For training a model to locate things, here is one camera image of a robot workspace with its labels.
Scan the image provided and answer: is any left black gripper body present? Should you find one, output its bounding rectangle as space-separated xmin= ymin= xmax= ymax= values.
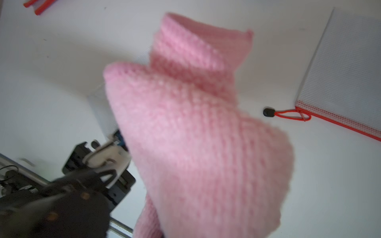
xmin=1 ymin=167 xmax=131 ymax=238

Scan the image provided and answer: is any pink microfiber cloth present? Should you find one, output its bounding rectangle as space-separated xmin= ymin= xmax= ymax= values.
xmin=104 ymin=13 xmax=294 ymax=238

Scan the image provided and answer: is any stack of mesh document bags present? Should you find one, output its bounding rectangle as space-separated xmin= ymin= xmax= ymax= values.
xmin=23 ymin=0 xmax=57 ymax=16

